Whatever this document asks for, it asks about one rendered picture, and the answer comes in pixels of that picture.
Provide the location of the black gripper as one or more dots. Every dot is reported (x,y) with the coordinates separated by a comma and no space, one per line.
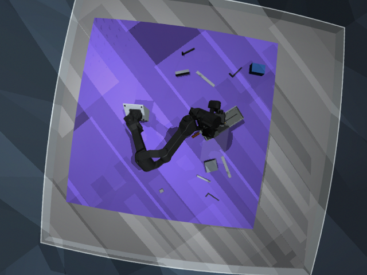
(214,106)

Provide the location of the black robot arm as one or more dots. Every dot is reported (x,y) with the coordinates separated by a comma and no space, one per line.
(186,127)

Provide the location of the blue cube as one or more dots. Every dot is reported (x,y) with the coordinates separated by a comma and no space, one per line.
(257,69)

